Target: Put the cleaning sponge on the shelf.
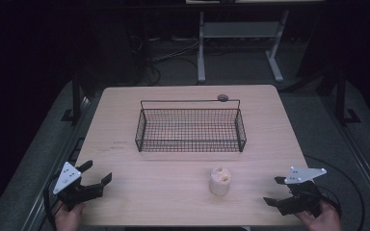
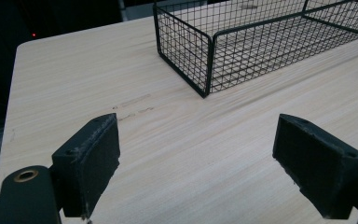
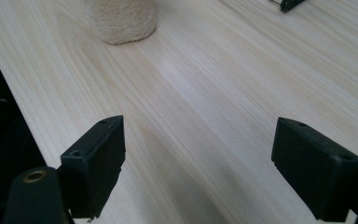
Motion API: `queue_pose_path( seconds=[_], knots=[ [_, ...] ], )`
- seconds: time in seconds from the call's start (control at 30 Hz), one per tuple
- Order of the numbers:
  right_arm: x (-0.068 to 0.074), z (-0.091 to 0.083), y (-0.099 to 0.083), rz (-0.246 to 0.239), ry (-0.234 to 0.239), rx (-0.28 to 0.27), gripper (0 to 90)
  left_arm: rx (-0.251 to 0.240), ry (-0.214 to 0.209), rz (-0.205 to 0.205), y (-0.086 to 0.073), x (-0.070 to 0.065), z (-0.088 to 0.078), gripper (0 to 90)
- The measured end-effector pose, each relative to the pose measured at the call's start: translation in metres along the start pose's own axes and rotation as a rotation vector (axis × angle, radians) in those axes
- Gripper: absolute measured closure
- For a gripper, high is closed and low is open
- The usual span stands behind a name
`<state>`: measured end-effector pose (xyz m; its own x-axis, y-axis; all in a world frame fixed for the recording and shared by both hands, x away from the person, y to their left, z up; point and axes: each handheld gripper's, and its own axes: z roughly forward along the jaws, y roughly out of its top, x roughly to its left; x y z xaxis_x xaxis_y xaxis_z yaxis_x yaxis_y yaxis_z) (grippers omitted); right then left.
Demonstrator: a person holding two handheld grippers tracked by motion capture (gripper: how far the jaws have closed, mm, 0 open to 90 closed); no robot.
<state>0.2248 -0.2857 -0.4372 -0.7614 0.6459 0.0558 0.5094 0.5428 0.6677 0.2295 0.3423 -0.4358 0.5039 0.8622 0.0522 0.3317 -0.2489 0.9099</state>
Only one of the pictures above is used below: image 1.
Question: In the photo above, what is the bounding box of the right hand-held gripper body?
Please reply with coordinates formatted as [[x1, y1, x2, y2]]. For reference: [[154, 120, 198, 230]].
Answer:
[[277, 166, 328, 218]]

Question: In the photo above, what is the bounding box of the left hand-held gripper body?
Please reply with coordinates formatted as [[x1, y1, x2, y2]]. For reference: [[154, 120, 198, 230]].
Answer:
[[52, 161, 106, 212]]

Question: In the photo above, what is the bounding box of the beige cylindrical food piece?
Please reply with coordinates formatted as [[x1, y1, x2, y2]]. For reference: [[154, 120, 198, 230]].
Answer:
[[208, 167, 232, 197]]

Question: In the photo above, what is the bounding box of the black wire basket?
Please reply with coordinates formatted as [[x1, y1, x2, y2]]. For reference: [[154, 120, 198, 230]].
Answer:
[[134, 98, 248, 154]]

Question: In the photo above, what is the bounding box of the person's right hand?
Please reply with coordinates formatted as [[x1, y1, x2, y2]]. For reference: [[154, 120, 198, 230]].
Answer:
[[293, 199, 344, 231]]

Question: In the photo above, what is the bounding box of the person's left hand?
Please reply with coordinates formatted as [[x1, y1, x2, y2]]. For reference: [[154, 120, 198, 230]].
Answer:
[[53, 200, 87, 231]]

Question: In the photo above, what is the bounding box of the black metal stand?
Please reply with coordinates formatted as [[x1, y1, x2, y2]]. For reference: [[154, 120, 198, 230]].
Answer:
[[333, 68, 362, 125], [60, 71, 85, 123]]

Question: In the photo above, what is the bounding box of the aluminium rail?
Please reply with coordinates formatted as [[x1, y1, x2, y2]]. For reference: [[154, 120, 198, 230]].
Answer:
[[321, 94, 370, 223], [20, 95, 93, 231]]

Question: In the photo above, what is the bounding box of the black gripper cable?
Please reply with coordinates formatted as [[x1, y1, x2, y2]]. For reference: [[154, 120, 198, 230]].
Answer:
[[42, 173, 63, 231], [303, 154, 366, 231]]

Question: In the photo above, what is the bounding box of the bundle of floor cables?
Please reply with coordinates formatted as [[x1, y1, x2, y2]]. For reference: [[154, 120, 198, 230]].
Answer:
[[128, 34, 204, 87]]

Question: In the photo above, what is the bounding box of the white metal stand frame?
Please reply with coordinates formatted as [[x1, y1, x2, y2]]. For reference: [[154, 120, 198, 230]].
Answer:
[[197, 9, 291, 85]]

